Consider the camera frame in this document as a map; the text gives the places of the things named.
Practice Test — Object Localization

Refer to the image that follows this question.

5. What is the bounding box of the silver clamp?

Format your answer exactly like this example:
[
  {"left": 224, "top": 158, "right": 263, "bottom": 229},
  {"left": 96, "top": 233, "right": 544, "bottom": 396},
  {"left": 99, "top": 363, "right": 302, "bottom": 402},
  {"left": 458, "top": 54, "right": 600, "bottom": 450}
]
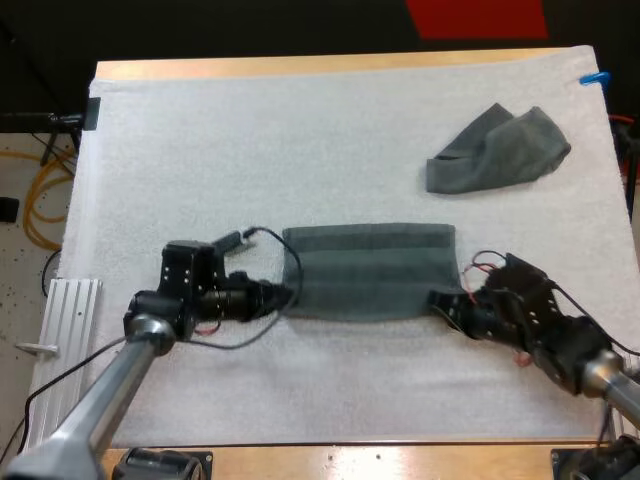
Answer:
[{"left": 14, "top": 341, "right": 60, "bottom": 356}]

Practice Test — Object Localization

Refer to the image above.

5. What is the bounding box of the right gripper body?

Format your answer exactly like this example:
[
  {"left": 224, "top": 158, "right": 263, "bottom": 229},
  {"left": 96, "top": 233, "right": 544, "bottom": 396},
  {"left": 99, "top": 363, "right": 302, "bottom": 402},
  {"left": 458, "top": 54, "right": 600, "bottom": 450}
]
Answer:
[{"left": 428, "top": 287, "right": 497, "bottom": 342}]

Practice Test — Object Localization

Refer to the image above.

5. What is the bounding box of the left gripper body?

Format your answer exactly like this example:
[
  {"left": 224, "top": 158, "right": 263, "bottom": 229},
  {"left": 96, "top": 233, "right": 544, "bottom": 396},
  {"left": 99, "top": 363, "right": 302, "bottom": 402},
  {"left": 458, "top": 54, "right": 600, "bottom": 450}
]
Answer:
[{"left": 197, "top": 271, "right": 297, "bottom": 322}]

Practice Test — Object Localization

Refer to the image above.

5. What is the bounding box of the black cable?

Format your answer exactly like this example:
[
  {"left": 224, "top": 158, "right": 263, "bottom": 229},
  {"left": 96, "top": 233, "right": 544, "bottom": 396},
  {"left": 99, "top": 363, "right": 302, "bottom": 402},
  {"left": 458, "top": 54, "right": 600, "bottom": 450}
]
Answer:
[
  {"left": 547, "top": 282, "right": 640, "bottom": 357},
  {"left": 0, "top": 227, "right": 305, "bottom": 464}
]

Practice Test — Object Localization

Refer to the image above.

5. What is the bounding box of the ribbed aluminium rail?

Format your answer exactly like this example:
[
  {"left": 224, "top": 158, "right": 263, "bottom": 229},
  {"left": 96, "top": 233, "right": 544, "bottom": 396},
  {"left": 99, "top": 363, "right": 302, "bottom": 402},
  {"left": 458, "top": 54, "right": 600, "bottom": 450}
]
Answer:
[{"left": 27, "top": 278, "right": 104, "bottom": 449}]

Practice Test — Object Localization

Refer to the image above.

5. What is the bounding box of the dark clamp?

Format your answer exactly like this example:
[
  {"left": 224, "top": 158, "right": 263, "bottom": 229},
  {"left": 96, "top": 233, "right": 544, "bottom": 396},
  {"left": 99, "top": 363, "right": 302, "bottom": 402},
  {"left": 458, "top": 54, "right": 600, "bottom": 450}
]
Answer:
[{"left": 84, "top": 96, "right": 102, "bottom": 133}]

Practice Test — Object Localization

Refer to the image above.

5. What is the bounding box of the grey-green towel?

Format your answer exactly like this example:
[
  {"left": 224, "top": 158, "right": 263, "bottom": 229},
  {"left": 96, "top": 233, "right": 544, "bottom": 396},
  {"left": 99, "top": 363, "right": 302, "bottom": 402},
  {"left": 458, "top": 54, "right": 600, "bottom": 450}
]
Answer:
[
  {"left": 424, "top": 102, "right": 573, "bottom": 197},
  {"left": 281, "top": 222, "right": 464, "bottom": 323}
]

